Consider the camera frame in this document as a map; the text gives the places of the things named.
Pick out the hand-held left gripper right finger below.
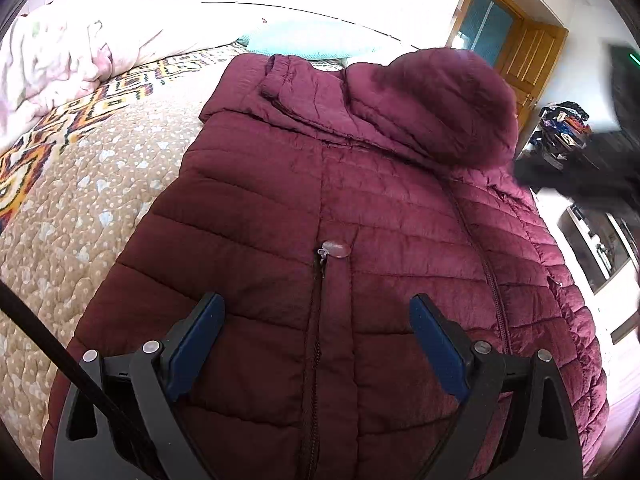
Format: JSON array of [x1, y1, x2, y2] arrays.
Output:
[[409, 294, 585, 480]]

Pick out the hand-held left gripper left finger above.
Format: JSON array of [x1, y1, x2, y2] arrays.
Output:
[[52, 292, 226, 480]]

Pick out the maroon puffer jacket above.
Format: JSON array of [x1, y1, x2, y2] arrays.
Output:
[[39, 47, 610, 480]]

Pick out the pile of colourful clothes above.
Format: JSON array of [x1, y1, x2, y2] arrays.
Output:
[[530, 101, 596, 161]]

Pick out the white cabinet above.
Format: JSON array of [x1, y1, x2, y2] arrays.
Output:
[[532, 187, 640, 346]]

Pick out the wooden door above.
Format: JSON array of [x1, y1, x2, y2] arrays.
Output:
[[457, 0, 570, 131]]

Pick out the beige patterned bed quilt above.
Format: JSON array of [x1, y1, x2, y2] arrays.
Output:
[[0, 42, 351, 433]]

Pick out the light blue pillow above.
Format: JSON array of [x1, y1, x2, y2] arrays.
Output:
[[235, 20, 416, 61]]

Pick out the white pink floral blanket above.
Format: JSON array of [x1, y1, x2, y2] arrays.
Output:
[[0, 2, 271, 136]]

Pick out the black cable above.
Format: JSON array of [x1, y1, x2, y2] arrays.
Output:
[[0, 282, 168, 480]]

